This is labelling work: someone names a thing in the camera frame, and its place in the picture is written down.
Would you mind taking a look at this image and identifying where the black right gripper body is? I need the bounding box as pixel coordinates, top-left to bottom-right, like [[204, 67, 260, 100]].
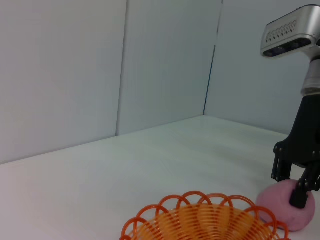
[[274, 93, 320, 169]]

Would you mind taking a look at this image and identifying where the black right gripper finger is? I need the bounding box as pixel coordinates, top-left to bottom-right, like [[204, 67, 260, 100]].
[[289, 163, 320, 210], [270, 151, 292, 181]]

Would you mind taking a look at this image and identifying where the orange woven plastic basket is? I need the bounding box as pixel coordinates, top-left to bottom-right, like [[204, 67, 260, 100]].
[[119, 191, 292, 240]]

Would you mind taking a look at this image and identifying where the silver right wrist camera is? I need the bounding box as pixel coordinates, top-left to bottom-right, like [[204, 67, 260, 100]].
[[259, 4, 320, 59]]

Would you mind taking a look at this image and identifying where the pink peach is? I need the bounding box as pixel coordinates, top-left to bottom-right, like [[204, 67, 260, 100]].
[[255, 179, 316, 233]]

